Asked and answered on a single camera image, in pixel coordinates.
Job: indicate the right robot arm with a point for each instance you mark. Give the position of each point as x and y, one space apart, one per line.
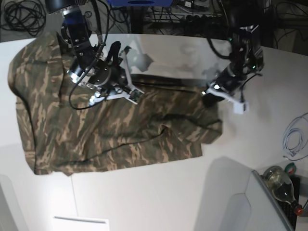
75 26

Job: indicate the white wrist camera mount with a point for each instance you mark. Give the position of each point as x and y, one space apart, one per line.
215 93
113 80

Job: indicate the camouflage t-shirt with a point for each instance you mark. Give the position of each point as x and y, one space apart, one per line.
59 133

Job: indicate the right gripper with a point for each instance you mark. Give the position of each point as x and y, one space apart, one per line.
85 66

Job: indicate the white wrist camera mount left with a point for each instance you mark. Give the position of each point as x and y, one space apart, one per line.
215 93

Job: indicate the green tape roll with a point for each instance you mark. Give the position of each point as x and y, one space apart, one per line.
290 169

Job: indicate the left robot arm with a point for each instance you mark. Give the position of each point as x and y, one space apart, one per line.
241 28

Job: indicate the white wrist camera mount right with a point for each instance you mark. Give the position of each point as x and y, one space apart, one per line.
113 80

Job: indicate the clear plastic bottle red cap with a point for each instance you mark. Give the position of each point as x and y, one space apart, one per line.
282 188

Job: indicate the blue bin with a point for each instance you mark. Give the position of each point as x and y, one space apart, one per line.
142 3

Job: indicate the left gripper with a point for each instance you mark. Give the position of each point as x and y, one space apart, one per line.
227 81

